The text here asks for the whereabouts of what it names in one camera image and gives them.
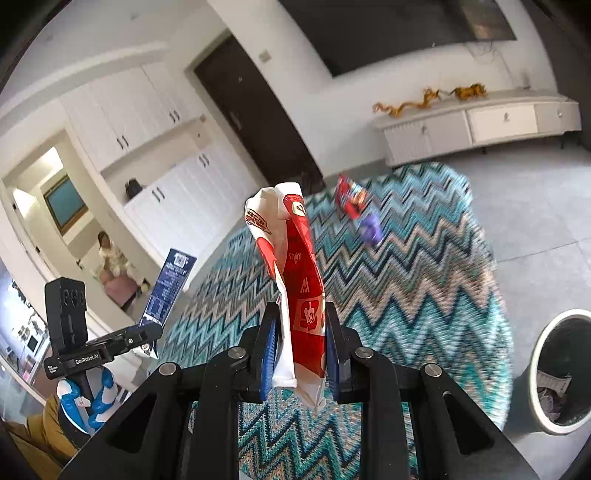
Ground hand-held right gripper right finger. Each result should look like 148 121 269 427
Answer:
323 307 541 480

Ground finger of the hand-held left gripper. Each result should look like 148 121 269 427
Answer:
115 323 162 358

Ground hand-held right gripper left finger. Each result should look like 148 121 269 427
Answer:
60 302 282 480

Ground red and white wrapper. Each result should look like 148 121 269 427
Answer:
244 182 329 411

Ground blue and white packet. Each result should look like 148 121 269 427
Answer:
139 248 198 358

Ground grey trash bin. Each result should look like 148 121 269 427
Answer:
529 309 591 435

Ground person's left forearm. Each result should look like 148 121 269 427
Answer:
7 397 79 480

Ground person's left hand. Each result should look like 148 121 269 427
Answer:
58 369 116 432

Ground pink stool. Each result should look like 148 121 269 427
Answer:
104 274 139 310

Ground zigzag knitted blanket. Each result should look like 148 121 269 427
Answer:
157 161 515 480

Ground teal framed window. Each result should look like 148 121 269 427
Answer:
44 174 88 234

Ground purple wrapper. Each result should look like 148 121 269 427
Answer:
359 209 384 245

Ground red snack wrapper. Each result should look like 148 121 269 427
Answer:
335 174 370 220

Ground dark brown door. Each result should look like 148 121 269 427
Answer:
194 34 326 195

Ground golden dragon figurine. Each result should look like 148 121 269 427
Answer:
373 88 441 117

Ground white television cabinet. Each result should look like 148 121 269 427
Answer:
373 90 581 167

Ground golden tiger figurine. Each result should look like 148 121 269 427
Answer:
450 83 488 100

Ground white wall cabinet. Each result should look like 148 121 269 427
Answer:
60 62 254 241

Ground black wall television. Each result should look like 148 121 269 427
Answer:
277 0 517 77

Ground television cables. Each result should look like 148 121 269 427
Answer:
466 41 502 61

